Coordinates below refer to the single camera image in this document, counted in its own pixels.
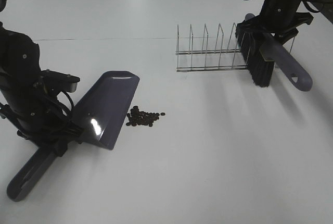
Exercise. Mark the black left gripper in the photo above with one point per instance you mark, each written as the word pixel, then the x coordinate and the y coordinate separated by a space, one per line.
pixel 45 122

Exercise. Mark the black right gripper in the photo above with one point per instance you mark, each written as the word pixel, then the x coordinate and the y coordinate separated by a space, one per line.
pixel 281 20

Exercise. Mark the purple plastic dustpan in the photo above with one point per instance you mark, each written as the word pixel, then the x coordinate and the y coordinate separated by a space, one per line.
pixel 100 112

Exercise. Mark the pile of coffee beans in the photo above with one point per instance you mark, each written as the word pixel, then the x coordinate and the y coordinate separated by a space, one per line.
pixel 137 117

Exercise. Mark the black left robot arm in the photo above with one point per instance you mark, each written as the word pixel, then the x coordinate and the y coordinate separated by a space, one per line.
pixel 21 72

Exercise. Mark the chrome wire dish rack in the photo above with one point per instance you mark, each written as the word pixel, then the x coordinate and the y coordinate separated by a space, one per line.
pixel 222 51

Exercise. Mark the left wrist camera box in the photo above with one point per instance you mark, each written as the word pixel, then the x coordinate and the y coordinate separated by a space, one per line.
pixel 60 81

